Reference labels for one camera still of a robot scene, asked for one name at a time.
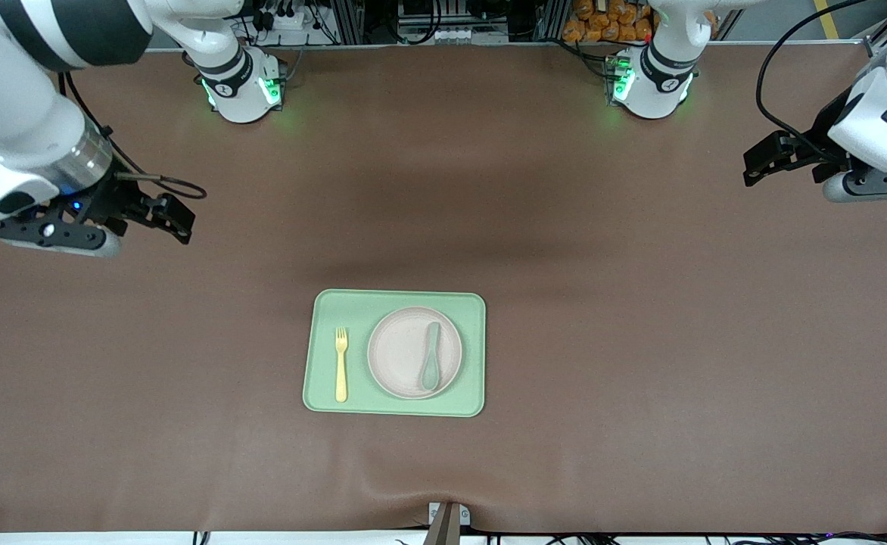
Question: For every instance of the tan camera mount post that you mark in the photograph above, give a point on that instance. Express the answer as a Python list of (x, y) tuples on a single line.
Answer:
[(443, 530)]

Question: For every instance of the white power strip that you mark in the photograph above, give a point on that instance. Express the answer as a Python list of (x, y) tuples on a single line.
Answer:
[(292, 21)]

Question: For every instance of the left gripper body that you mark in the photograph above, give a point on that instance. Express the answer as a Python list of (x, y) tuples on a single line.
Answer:
[(823, 141)]

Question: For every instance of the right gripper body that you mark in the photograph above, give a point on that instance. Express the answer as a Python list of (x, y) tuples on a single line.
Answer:
[(113, 203)]

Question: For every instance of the black device box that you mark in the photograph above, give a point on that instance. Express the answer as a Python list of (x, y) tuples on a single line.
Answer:
[(417, 9)]

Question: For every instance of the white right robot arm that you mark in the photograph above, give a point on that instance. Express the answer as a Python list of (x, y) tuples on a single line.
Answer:
[(20, 113)]

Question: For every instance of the white metal bracket plate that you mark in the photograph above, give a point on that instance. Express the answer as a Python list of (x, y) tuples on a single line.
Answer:
[(465, 515)]

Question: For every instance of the beige round plate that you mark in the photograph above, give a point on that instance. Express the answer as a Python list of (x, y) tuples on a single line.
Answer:
[(394, 352)]

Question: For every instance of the grey-green plastic spoon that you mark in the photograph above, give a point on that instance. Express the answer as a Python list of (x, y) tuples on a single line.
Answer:
[(430, 372)]

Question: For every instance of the white terminal block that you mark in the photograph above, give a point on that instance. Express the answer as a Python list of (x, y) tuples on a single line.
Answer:
[(459, 35)]

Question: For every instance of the orange packaged goods bag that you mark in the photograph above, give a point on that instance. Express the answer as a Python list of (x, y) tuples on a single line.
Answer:
[(602, 23)]

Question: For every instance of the brown table mat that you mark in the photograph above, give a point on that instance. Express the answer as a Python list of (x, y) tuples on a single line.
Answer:
[(148, 341)]

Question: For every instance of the light green plastic tray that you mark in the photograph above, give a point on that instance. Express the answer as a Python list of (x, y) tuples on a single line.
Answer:
[(322, 318)]

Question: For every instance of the yellow plastic fork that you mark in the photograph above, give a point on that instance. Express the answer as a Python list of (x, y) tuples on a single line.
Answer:
[(341, 378)]

